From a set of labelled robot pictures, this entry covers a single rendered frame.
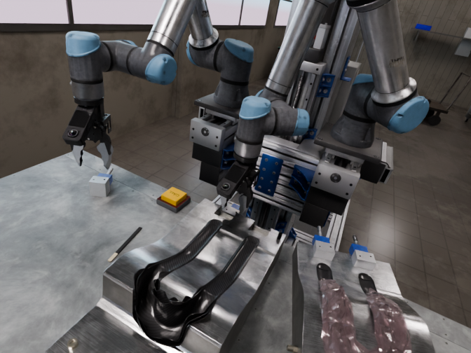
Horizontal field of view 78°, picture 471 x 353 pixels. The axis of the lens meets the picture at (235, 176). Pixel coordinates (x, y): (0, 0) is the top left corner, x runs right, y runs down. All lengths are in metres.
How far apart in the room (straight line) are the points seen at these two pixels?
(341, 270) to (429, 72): 8.44
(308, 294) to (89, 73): 0.72
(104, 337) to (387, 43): 0.88
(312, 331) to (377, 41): 0.67
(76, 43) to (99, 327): 0.61
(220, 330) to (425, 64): 8.79
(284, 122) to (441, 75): 8.45
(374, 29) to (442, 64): 8.30
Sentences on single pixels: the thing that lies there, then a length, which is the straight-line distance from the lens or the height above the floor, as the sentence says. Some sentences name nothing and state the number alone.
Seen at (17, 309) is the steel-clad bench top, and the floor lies 0.80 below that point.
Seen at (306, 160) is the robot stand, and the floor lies 0.93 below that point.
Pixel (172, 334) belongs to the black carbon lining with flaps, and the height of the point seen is 0.87.
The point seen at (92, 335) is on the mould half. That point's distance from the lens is 0.65.
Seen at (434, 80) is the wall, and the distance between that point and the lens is 9.15.
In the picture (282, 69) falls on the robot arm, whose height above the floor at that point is 1.26.
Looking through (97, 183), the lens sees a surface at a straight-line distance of 1.01.
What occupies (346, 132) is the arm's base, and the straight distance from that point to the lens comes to 1.09.
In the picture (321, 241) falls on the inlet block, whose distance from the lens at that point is 0.85.
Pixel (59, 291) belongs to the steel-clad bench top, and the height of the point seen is 0.80.
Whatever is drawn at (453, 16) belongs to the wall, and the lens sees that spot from 9.07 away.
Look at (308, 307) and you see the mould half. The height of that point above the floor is 0.89.
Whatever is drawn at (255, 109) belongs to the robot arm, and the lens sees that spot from 0.74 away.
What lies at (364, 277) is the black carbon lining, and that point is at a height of 0.85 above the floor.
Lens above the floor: 1.41
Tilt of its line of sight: 31 degrees down
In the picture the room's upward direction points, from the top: 11 degrees clockwise
